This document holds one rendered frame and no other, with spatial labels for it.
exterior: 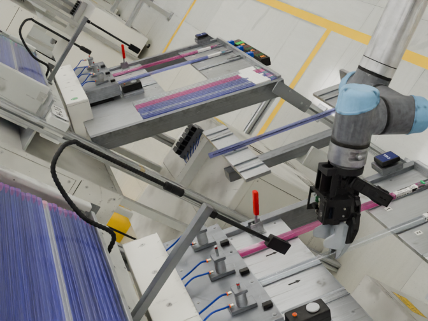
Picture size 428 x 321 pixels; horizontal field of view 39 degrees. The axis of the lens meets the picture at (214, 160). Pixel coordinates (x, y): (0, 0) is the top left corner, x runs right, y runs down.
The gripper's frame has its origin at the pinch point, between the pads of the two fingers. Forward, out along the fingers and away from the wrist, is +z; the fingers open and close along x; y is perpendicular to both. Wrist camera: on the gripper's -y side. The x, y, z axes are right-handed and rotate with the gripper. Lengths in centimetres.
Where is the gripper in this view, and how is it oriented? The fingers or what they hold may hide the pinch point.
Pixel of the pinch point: (337, 249)
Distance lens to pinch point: 130.8
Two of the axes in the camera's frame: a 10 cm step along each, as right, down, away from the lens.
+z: -0.9, 9.2, 3.8
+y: -9.4, 0.5, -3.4
